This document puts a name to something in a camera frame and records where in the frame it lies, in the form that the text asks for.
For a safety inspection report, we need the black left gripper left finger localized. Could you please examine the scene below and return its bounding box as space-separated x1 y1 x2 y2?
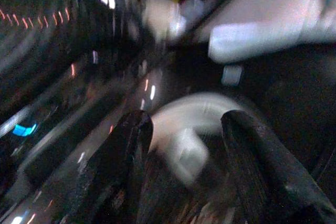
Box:
54 110 154 224

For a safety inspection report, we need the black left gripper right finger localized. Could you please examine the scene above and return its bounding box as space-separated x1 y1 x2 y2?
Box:
220 110 336 224

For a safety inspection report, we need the white cloth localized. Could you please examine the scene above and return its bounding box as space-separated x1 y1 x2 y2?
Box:
150 92 246 186

